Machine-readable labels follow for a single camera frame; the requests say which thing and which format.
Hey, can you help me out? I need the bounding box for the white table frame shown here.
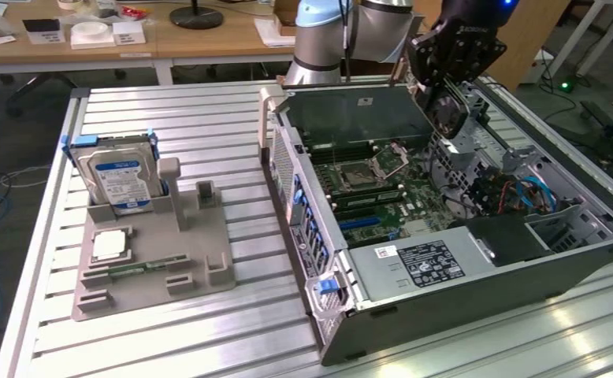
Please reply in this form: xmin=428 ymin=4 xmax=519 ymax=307
xmin=544 ymin=0 xmax=613 ymax=108

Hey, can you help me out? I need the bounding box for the black round lamp base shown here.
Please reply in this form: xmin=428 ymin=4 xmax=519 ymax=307
xmin=167 ymin=0 xmax=223 ymax=30

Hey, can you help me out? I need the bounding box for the metal socket cover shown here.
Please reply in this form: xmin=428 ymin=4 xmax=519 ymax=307
xmin=370 ymin=143 xmax=412 ymax=174

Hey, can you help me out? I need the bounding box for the open black PC case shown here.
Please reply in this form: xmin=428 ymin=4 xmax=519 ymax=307
xmin=260 ymin=70 xmax=613 ymax=367

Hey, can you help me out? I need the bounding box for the small white labelled box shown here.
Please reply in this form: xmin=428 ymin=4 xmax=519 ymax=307
xmin=110 ymin=21 xmax=146 ymax=46

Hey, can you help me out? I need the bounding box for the wooden cabinet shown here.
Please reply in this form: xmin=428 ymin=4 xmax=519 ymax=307
xmin=406 ymin=0 xmax=572 ymax=91

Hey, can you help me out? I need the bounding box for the CPU socket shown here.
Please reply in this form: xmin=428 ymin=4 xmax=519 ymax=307
xmin=336 ymin=161 xmax=380 ymax=191

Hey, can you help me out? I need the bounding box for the silver disk bay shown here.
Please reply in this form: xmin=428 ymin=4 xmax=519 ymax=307
xmin=426 ymin=117 xmax=507 ymax=187

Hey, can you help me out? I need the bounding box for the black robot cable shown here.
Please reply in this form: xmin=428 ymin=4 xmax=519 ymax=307
xmin=336 ymin=0 xmax=357 ymax=82

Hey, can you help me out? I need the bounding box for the black graphics card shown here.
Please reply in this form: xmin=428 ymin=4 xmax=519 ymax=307
xmin=392 ymin=31 xmax=475 ymax=139

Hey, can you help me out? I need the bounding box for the installed RAM stick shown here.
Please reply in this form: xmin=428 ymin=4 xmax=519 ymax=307
xmin=330 ymin=191 xmax=404 ymax=209

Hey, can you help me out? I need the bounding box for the silver CPU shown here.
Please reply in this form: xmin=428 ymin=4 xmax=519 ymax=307
xmin=90 ymin=231 xmax=129 ymax=261

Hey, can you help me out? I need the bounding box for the green motherboard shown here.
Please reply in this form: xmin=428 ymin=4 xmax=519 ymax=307
xmin=304 ymin=137 xmax=469 ymax=245

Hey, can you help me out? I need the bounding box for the grey power supply unit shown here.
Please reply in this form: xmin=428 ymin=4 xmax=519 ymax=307
xmin=346 ymin=226 xmax=496 ymax=312

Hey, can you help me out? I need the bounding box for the beige plastic bracket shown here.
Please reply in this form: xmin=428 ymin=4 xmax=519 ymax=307
xmin=258 ymin=87 xmax=286 ymax=154

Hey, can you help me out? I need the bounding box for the white box with black label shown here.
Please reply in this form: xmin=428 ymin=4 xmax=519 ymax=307
xmin=20 ymin=18 xmax=65 ymax=45

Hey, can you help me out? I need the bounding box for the green RAM stick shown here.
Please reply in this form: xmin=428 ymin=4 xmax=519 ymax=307
xmin=86 ymin=258 xmax=186 ymax=277

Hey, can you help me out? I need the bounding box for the grey parts rack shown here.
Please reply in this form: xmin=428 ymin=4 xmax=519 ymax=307
xmin=71 ymin=157 xmax=235 ymax=322

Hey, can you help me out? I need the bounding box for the orange wire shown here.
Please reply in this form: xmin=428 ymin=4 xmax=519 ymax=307
xmin=496 ymin=179 xmax=527 ymax=213

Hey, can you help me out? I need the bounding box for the stack of white papers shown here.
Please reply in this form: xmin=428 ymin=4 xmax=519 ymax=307
xmin=254 ymin=17 xmax=297 ymax=48

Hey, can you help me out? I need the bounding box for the brown cardboard box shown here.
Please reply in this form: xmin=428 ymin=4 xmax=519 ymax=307
xmin=273 ymin=0 xmax=300 ymax=27

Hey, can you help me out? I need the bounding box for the blue expansion slot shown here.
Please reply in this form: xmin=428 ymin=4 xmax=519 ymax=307
xmin=338 ymin=215 xmax=382 ymax=232

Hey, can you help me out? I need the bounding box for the hard disk with blue carrier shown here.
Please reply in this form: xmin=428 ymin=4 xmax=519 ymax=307
xmin=61 ymin=132 xmax=159 ymax=217

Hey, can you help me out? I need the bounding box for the black office chair base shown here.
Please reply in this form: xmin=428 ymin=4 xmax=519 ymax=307
xmin=0 ymin=72 xmax=78 ymax=117

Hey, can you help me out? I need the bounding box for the blue wire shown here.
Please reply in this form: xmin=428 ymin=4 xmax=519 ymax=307
xmin=515 ymin=175 xmax=557 ymax=214

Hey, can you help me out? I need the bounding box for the white floor cable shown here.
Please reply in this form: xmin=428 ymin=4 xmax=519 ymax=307
xmin=0 ymin=164 xmax=50 ymax=188

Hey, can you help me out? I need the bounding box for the wooden desk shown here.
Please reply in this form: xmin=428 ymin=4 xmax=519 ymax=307
xmin=0 ymin=0 xmax=442 ymax=76

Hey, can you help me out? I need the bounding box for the white box with tape roll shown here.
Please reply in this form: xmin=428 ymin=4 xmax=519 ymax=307
xmin=67 ymin=21 xmax=117 ymax=50

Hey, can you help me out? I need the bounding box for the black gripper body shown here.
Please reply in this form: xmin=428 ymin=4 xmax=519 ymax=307
xmin=429 ymin=0 xmax=520 ymax=41

